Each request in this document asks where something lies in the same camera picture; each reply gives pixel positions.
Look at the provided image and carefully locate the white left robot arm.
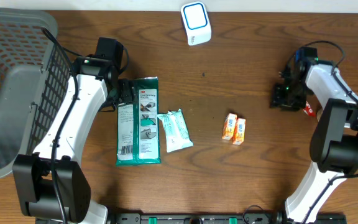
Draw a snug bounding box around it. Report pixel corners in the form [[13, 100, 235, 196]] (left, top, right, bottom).
[[12, 37, 137, 223]]

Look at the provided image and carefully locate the white barcode scanner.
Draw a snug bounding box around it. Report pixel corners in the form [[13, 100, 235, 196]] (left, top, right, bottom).
[[180, 1, 212, 46]]

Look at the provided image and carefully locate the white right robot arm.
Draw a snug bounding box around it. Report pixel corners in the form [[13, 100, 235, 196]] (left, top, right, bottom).
[[270, 43, 358, 223]]

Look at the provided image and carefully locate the red snack packet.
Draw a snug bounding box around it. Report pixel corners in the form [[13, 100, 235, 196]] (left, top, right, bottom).
[[303, 101, 316, 117]]

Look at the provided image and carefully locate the orange juice box pair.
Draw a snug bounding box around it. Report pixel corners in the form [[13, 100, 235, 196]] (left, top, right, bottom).
[[222, 113, 246, 146]]

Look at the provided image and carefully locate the grey plastic mesh basket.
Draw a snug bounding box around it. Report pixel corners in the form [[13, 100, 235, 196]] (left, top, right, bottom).
[[0, 8, 70, 178]]

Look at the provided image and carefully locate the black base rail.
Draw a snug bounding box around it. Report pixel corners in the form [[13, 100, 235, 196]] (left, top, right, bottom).
[[110, 213, 347, 224]]

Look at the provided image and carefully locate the green lid white jar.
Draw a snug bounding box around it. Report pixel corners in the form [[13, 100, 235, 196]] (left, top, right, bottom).
[[316, 108, 323, 121]]

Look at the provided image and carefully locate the light teal snack packet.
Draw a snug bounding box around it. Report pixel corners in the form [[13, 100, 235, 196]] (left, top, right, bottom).
[[157, 109, 193, 152]]

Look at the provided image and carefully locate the green white wipes pack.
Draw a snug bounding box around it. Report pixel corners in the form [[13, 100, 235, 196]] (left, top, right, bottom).
[[116, 77, 161, 166]]

